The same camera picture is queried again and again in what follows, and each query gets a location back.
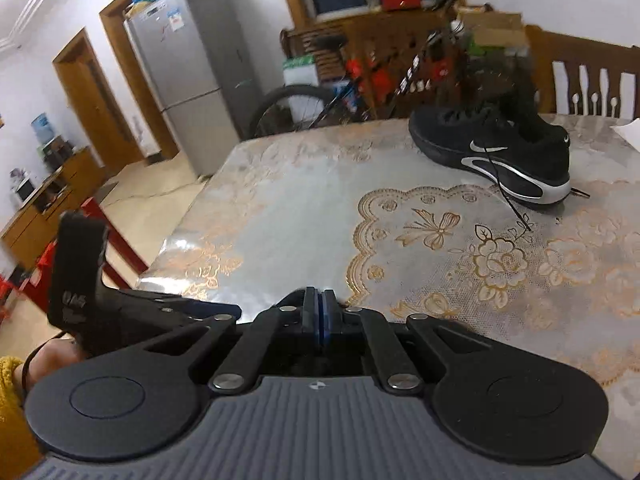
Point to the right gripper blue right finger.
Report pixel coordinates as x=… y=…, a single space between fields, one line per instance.
x=331 y=318

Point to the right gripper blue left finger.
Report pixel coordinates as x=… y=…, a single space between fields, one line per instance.
x=309 y=316

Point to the floral lace tablecloth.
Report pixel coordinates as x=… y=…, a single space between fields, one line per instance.
x=360 y=210

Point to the person's left hand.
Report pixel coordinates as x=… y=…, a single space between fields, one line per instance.
x=47 y=359

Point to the wooden sideboard cabinet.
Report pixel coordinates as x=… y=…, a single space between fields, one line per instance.
x=35 y=224

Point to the white microwave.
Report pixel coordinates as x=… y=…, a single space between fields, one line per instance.
x=22 y=188

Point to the blue water dispenser bottle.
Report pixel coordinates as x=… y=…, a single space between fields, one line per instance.
x=43 y=129

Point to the black bicycle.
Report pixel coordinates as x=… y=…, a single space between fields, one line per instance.
x=342 y=101

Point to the white green box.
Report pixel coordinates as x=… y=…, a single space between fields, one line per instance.
x=302 y=70

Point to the black far sneaker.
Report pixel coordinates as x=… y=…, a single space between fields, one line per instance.
x=527 y=157

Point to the brown wooden chair far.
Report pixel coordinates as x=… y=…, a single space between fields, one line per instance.
x=405 y=59

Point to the brown wooden chair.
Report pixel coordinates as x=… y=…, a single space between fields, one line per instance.
x=585 y=75
x=405 y=59

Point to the silver refrigerator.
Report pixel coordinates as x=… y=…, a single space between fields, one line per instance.
x=195 y=60

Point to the red box on windowsill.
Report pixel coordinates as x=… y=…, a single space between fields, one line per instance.
x=400 y=5

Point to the cardboard box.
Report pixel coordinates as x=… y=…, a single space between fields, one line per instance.
x=493 y=29

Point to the brown wooden chair right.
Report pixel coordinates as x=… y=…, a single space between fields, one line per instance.
x=585 y=75

